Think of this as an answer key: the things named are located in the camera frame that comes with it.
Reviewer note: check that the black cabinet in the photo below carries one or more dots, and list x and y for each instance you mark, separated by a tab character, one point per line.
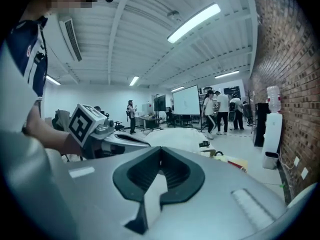
260	124

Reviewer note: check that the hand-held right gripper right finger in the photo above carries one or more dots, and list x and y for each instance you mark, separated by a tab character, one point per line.
195	181

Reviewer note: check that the white projector screen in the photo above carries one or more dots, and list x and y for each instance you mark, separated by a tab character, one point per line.
186	100

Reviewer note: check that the long ceiling light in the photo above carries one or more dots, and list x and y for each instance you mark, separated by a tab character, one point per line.
177	89
53	80
134	81
227	74
193	22

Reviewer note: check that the cream red box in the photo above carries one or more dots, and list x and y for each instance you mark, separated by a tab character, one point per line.
238	164

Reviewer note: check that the white wall outlet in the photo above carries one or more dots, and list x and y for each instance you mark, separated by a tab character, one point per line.
304	173
296	161

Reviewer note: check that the clear water bottle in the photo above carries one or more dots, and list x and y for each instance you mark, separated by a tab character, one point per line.
273	99

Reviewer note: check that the black office chair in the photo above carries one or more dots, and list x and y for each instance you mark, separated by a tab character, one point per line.
119	125

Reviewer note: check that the white water dispenser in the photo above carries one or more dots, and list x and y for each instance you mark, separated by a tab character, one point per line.
272	136

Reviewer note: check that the grey jacket on chair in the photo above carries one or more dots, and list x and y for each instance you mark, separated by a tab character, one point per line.
62	119

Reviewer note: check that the yellow item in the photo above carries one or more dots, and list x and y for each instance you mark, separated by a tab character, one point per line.
220	157

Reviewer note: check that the white ceiling air conditioner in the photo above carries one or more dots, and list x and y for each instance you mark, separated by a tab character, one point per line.
71	39

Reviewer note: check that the person's left forearm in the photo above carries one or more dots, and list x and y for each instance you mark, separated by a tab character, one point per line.
45	131

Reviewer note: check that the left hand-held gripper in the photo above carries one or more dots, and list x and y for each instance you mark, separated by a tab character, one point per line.
85	124

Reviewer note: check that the black monitor on stand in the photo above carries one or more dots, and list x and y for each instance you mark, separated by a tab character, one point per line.
160	102

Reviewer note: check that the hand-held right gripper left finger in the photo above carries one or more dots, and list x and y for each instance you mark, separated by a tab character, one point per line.
122	181

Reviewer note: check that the person's white navy shirt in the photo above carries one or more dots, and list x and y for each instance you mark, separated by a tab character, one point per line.
15	84

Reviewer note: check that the ceiling mounted device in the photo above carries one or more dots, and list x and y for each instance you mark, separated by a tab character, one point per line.
173	14

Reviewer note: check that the grey desk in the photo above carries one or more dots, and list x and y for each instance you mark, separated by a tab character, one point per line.
150	119

